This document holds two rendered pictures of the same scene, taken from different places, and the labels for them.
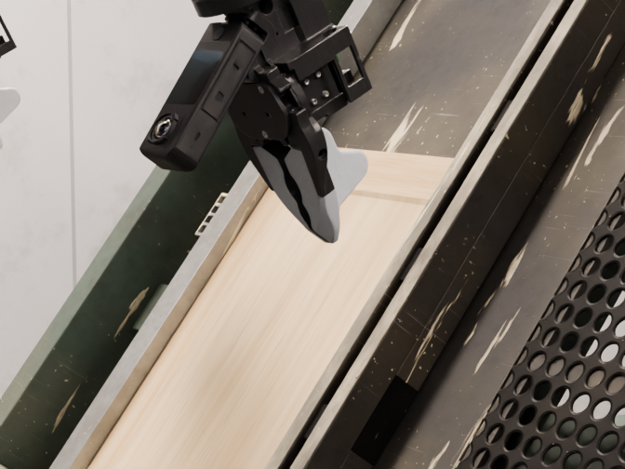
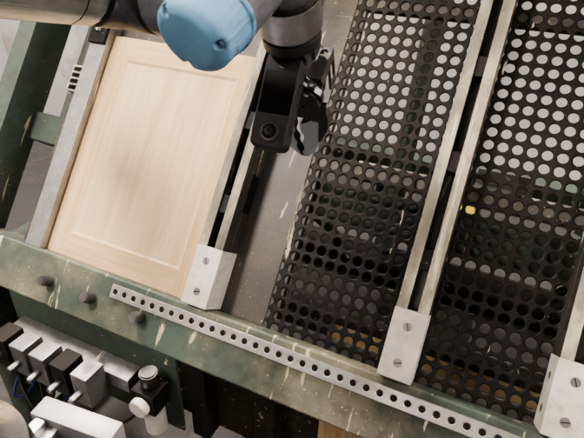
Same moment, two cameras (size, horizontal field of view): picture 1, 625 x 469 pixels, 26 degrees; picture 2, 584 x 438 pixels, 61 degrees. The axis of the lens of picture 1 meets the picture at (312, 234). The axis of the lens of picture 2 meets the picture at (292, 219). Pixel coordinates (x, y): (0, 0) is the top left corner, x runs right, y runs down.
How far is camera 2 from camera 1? 0.65 m
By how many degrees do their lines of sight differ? 41
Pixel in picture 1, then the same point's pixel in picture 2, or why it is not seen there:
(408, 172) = not seen: hidden behind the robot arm
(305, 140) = (326, 119)
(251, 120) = not seen: hidden behind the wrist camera
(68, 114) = not seen: outside the picture
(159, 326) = (70, 146)
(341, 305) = (194, 134)
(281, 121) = (314, 110)
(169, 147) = (282, 144)
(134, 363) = (63, 168)
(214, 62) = (290, 86)
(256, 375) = (152, 171)
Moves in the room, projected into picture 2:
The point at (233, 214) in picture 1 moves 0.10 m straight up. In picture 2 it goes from (94, 80) to (86, 38)
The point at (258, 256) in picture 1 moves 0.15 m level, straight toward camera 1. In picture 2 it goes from (119, 103) to (142, 122)
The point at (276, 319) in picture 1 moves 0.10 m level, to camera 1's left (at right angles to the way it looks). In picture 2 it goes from (151, 141) to (109, 149)
